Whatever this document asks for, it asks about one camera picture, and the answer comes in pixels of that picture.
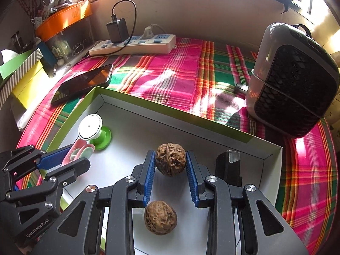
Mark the small black cylinder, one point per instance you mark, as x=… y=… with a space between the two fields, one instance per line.
x=240 y=88

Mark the yellow box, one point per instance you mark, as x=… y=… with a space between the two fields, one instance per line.
x=29 y=85

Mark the striped box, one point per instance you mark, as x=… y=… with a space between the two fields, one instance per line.
x=24 y=66

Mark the white tissue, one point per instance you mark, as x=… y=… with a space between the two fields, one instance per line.
x=8 y=55

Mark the orange tray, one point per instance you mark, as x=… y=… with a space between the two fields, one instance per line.
x=61 y=21

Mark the white plug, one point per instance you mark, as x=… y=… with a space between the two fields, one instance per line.
x=148 y=32

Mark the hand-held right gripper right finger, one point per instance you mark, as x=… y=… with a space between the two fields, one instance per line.
x=191 y=180

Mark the black smartphone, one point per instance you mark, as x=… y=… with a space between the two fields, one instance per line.
x=82 y=82

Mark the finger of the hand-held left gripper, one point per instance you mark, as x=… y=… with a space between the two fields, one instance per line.
x=71 y=170
x=53 y=156

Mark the brown walnut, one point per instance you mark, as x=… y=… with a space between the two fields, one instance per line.
x=170 y=159
x=160 y=217

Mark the green spool with white top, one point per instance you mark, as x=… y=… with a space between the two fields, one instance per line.
x=102 y=138

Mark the black handheld device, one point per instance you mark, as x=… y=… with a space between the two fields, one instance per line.
x=227 y=170

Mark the black charger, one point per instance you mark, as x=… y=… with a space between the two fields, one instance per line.
x=118 y=30

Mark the green tissue box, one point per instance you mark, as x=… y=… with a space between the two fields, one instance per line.
x=13 y=67

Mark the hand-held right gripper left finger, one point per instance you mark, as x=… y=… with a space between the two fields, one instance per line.
x=149 y=178

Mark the dried twig bunch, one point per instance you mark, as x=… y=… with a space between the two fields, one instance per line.
x=30 y=2

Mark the clear printed jar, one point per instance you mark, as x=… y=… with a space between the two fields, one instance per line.
x=57 y=50

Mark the grey and black heater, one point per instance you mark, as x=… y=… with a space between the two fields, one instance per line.
x=292 y=85

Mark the white power strip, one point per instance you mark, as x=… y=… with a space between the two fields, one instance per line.
x=148 y=48

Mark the green and white cardboard box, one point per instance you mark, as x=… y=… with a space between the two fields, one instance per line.
x=159 y=122

